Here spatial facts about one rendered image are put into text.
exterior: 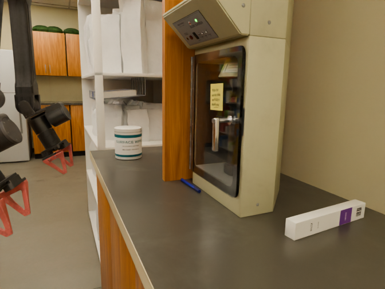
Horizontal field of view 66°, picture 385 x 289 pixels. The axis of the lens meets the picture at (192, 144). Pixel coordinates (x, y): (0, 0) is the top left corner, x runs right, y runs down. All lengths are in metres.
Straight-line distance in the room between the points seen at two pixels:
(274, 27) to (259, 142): 0.29
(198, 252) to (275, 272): 0.16
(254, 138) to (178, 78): 0.41
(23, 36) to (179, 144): 0.61
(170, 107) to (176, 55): 0.18
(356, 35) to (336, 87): 0.17
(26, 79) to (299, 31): 0.99
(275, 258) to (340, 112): 0.61
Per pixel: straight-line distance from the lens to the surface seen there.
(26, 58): 1.11
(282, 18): 0.83
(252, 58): 0.77
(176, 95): 1.07
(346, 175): 1.11
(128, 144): 1.41
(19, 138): 0.70
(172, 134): 1.08
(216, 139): 0.78
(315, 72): 1.20
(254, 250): 0.69
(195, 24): 0.88
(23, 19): 1.13
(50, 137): 1.11
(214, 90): 0.88
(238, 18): 0.76
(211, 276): 0.60
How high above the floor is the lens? 1.29
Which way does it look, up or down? 11 degrees down
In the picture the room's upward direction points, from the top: 1 degrees clockwise
